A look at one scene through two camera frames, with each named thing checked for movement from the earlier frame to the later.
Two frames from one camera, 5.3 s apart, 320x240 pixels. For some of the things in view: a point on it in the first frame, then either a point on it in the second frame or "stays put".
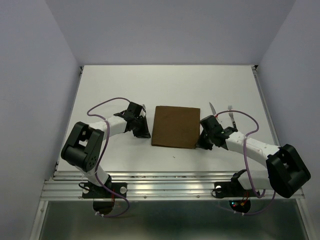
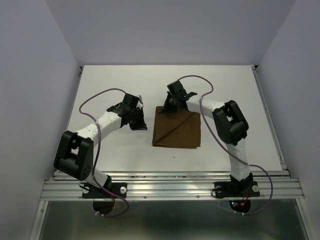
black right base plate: (232, 189) stays put
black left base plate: (92, 191) stays put
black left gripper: (144, 133) -> (141, 126)
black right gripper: (201, 143) -> (166, 107)
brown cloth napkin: (177, 127) stays put
